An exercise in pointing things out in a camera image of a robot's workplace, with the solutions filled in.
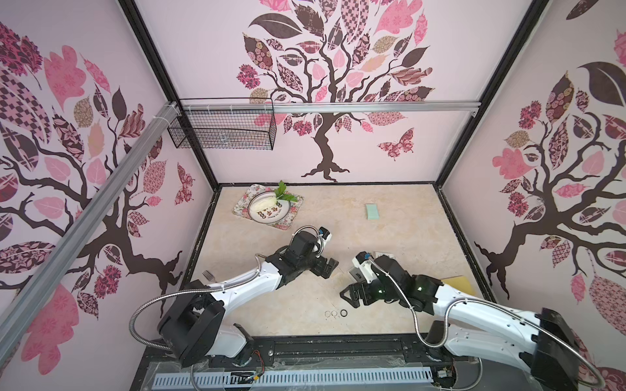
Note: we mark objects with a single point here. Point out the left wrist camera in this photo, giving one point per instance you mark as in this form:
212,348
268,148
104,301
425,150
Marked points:
324,234

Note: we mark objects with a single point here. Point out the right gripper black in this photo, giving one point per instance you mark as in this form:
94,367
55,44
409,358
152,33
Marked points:
362,288

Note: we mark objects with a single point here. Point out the black wire basket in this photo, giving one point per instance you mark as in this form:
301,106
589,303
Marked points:
225,123

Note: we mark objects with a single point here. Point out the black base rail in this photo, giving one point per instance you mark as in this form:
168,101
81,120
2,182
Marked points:
314,349

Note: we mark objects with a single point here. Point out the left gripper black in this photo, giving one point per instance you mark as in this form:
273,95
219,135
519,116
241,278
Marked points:
322,264

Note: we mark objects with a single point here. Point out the floral square tray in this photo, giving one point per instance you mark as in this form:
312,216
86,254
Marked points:
241,207

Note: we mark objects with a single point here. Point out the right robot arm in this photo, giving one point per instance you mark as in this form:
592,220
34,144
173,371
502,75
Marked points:
541,344

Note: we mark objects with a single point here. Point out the aluminium rail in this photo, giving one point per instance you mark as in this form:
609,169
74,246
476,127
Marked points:
22,311
421,106

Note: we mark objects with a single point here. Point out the white cable duct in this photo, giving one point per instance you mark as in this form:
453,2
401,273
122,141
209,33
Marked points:
292,378

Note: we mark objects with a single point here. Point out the aluminium rail back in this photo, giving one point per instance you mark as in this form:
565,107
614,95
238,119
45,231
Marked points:
421,106

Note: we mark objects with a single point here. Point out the green leaf sprig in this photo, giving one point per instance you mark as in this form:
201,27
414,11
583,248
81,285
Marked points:
282,194

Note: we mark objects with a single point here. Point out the aluminium rail left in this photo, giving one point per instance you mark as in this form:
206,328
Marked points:
22,311

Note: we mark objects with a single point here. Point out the floral round plate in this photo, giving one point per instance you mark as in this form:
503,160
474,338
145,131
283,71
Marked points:
266,209

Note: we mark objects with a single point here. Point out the white gift box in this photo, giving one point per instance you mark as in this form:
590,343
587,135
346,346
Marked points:
383,254

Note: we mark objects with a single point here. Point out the yellow sponge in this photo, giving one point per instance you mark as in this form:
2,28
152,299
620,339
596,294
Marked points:
461,283

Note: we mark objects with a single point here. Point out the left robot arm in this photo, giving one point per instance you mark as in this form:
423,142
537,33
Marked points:
193,328

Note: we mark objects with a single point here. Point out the silver fork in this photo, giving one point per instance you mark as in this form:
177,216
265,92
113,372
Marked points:
209,277

